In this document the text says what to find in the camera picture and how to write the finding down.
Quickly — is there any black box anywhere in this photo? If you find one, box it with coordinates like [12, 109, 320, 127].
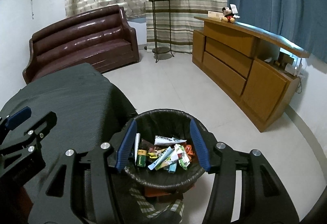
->
[140, 138, 155, 150]

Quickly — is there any green checkered cloth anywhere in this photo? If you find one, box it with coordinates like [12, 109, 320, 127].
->
[129, 187, 185, 223]

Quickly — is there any white router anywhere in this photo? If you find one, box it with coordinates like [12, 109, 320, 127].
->
[286, 59, 304, 76]

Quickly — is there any black metal plant stand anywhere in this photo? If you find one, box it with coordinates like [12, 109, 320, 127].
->
[149, 0, 175, 63]

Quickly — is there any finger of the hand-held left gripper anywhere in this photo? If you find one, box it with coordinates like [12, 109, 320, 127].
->
[0, 107, 32, 138]
[0, 111, 57, 163]

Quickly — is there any brown leather sofa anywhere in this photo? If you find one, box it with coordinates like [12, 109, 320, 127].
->
[22, 5, 140, 85]

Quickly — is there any bin with black bag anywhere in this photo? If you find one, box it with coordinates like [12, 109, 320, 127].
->
[120, 109, 220, 190]

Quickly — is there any red-brown wooden stool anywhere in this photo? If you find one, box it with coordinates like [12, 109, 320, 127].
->
[144, 185, 185, 204]

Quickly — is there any wooden cabinet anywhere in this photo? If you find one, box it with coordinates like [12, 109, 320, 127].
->
[191, 16, 311, 133]

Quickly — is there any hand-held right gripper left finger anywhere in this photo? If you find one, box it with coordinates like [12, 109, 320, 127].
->
[28, 119, 138, 224]

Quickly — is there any small green bottle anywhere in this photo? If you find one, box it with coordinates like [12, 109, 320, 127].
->
[136, 149, 149, 167]

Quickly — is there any dark wooden box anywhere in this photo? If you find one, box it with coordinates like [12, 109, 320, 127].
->
[277, 52, 294, 65]

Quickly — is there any blue-grey cloth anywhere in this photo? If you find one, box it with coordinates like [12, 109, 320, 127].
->
[143, 209, 183, 224]

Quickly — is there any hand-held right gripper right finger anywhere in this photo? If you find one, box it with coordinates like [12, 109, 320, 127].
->
[189, 119, 299, 224]

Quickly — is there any teal white tube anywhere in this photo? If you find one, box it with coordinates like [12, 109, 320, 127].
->
[148, 147, 174, 171]

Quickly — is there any dark grey tablecloth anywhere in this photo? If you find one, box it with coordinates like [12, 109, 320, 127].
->
[0, 63, 138, 224]

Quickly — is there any striped curtain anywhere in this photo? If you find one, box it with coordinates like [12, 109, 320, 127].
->
[143, 0, 228, 54]

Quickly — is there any wall pipe cable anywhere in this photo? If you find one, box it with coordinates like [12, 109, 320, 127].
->
[30, 0, 39, 20]

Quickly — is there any mouse plush toy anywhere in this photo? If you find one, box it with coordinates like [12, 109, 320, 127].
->
[220, 4, 241, 23]

